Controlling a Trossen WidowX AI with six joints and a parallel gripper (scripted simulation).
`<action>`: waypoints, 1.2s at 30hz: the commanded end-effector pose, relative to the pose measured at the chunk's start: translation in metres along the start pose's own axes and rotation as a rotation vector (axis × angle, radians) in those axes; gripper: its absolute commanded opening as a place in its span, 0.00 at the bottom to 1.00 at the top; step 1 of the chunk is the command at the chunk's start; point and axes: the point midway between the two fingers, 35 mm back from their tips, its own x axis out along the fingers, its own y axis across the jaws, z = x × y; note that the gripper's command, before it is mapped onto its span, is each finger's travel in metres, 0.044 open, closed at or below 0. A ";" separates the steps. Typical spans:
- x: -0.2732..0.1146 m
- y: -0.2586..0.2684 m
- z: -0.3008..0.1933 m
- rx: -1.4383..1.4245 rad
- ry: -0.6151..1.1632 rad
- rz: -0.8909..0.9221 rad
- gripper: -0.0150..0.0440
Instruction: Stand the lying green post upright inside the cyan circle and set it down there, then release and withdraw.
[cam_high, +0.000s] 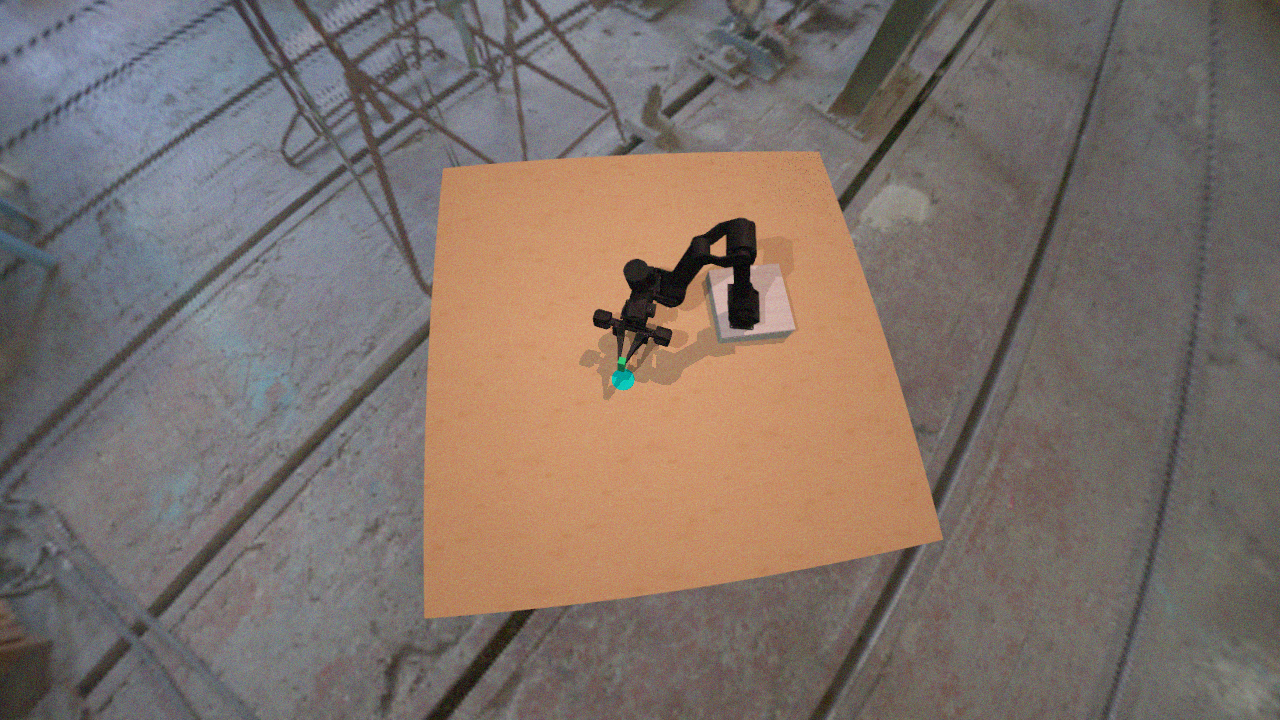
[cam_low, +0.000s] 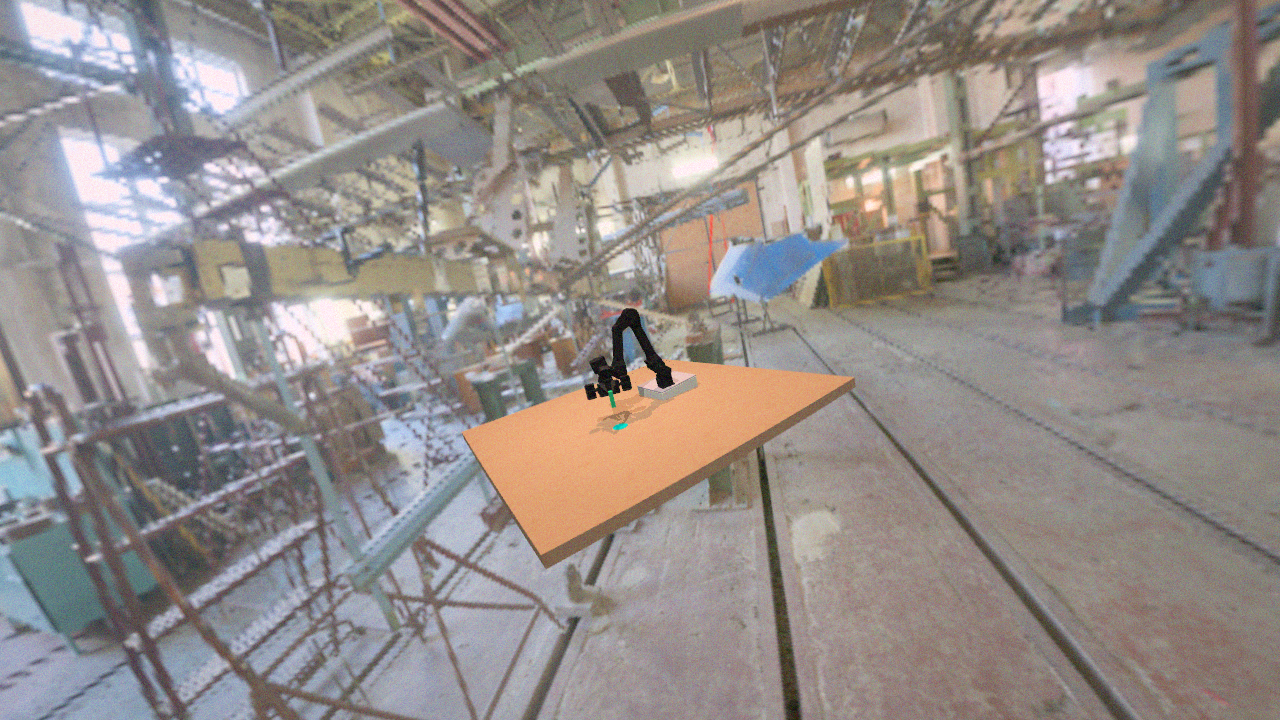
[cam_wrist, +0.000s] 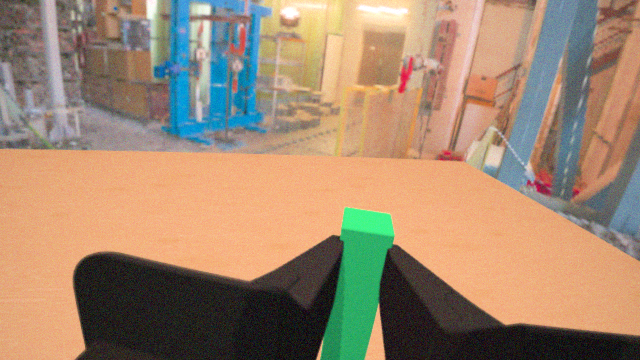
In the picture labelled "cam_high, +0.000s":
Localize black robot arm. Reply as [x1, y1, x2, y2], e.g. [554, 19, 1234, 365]
[620, 217, 760, 331]

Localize cyan circle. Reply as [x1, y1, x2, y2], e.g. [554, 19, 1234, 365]
[612, 369, 635, 389]

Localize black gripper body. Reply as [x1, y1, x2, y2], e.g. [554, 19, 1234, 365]
[593, 296, 673, 347]

